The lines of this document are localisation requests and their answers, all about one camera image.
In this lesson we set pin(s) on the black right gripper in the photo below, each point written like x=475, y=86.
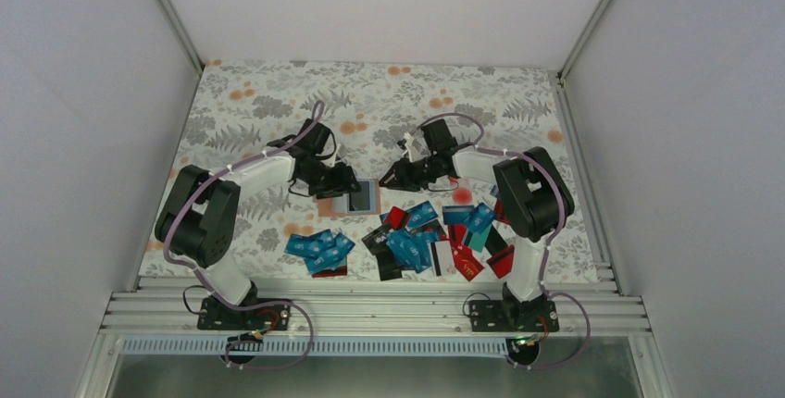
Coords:
x=404, y=179

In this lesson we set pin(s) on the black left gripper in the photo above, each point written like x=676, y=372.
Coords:
x=340, y=184

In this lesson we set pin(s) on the white stripe card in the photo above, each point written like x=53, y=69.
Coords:
x=442, y=258

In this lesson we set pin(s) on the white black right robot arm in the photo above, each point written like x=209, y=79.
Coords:
x=536, y=203

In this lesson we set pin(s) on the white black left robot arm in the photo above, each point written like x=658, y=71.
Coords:
x=197, y=220

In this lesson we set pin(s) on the blue card centre top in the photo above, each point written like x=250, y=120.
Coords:
x=420, y=215

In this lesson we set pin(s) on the blue card left pile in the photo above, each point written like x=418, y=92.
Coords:
x=325, y=253

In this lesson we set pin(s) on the black VIP card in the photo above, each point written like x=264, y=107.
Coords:
x=376, y=240

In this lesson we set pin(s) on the red card centre top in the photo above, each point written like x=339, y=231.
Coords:
x=396, y=219

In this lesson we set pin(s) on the blue card right top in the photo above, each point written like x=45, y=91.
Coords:
x=479, y=218

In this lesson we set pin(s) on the teal card right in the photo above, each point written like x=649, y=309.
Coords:
x=475, y=240

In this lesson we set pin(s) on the red VIP card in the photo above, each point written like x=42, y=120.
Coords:
x=465, y=262

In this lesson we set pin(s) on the red card far right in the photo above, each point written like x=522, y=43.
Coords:
x=501, y=263

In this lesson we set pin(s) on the floral patterned table mat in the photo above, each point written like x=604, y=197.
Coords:
x=242, y=104

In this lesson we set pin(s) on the aluminium rail frame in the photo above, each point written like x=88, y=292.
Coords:
x=378, y=308

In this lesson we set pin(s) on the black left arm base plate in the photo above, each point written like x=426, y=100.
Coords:
x=214, y=315

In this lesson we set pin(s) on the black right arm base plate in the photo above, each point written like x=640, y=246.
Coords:
x=496, y=316

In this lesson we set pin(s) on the grey slotted cable duct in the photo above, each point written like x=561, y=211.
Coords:
x=320, y=346

